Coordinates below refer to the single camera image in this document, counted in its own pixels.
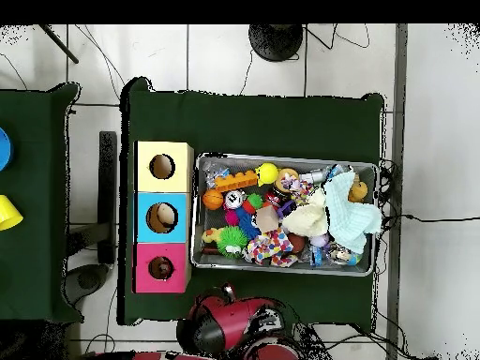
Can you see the silver mesh bin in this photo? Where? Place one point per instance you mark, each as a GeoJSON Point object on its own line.
{"type": "Point", "coordinates": [213, 221]}

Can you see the orange toy basketball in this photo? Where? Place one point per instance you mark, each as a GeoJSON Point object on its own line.
{"type": "Point", "coordinates": [213, 199]}

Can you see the cream white cloth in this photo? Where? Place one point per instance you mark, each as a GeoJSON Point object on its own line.
{"type": "Point", "coordinates": [307, 219]}

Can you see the black upright panel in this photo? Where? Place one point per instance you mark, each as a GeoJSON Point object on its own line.
{"type": "Point", "coordinates": [107, 187]}

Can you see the orange toy block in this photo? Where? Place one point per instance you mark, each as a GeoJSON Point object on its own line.
{"type": "Point", "coordinates": [234, 182]}

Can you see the yellow ball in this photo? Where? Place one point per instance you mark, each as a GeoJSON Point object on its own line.
{"type": "Point", "coordinates": [267, 173]}

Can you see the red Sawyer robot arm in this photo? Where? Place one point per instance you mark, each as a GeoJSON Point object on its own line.
{"type": "Point", "coordinates": [232, 318]}

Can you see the black round stand base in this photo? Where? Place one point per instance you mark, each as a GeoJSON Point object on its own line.
{"type": "Point", "coordinates": [275, 41]}

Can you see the wooden three-hole box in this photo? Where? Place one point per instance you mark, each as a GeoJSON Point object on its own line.
{"type": "Point", "coordinates": [150, 225]}

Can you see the polka dot cloth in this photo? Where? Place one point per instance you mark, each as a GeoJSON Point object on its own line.
{"type": "Point", "coordinates": [270, 245]}

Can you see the mint green cloth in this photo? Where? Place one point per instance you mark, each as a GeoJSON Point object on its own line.
{"type": "Point", "coordinates": [352, 217]}

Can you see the green spiky ball toy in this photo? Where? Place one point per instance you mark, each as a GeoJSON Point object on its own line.
{"type": "Point", "coordinates": [230, 238]}

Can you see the black rod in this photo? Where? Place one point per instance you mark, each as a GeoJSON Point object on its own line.
{"type": "Point", "coordinates": [60, 44]}

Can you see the yellow cup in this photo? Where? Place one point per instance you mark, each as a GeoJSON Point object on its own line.
{"type": "Point", "coordinates": [7, 213]}

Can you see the blue cup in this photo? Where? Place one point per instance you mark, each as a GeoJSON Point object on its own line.
{"type": "Point", "coordinates": [4, 150]}

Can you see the dark green side tablecloth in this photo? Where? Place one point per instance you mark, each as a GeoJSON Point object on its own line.
{"type": "Point", "coordinates": [33, 243]}

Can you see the beige cardboard block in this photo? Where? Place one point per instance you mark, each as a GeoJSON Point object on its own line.
{"type": "Point", "coordinates": [267, 219]}

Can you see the tiger plush toy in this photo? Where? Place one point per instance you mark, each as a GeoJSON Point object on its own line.
{"type": "Point", "coordinates": [163, 267]}

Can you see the orange plush toy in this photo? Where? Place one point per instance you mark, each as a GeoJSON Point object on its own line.
{"type": "Point", "coordinates": [359, 190]}

